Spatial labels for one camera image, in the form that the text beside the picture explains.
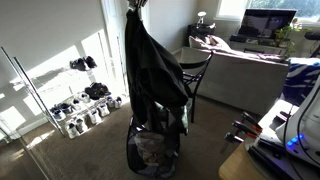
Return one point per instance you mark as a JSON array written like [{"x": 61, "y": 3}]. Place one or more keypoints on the crumpled grey laundry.
[{"x": 153, "y": 148}]

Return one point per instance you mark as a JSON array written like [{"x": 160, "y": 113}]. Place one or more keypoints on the blue white patterned blanket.
[{"x": 300, "y": 76}]

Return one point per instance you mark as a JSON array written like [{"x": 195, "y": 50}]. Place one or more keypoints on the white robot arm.
[{"x": 310, "y": 116}]

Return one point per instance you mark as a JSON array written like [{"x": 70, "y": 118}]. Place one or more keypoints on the pink sofa pillow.
[{"x": 213, "y": 43}]

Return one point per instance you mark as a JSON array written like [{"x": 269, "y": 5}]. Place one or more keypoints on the black chair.
[{"x": 200, "y": 71}]

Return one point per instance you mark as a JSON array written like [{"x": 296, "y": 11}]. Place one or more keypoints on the black mesh laundry basket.
[{"x": 151, "y": 170}]

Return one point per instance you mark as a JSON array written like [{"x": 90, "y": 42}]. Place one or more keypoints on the black stand mounted device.
[{"x": 313, "y": 35}]

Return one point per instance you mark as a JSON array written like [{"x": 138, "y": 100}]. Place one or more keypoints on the black jersey with yellow print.
[{"x": 150, "y": 66}]

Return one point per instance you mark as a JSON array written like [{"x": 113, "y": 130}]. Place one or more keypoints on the grey sofa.
[{"x": 243, "y": 83}]

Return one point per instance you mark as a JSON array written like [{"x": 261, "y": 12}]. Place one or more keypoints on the green potted plant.
[{"x": 283, "y": 33}]

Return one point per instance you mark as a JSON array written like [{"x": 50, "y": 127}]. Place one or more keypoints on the white panel room door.
[{"x": 113, "y": 33}]

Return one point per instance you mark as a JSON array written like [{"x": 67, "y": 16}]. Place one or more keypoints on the grey white sneaker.
[
  {"x": 58, "y": 114},
  {"x": 65, "y": 107}
]

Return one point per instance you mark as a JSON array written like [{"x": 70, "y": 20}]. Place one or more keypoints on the black flat screen television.
[{"x": 266, "y": 23}]

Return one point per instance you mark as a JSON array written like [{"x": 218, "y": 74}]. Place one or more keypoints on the black media box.
[{"x": 238, "y": 37}]

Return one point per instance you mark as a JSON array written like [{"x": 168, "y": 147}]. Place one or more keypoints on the bright window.
[{"x": 230, "y": 7}]

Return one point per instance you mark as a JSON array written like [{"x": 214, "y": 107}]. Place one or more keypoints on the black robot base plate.
[{"x": 276, "y": 160}]

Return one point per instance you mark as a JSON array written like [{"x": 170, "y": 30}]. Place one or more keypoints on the dark side table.
[{"x": 200, "y": 33}]

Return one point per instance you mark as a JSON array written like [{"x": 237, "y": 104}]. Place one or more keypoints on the white table lamp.
[{"x": 201, "y": 16}]

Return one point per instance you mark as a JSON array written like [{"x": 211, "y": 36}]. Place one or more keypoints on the black sneaker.
[
  {"x": 78, "y": 64},
  {"x": 91, "y": 92},
  {"x": 90, "y": 61},
  {"x": 101, "y": 88}
]

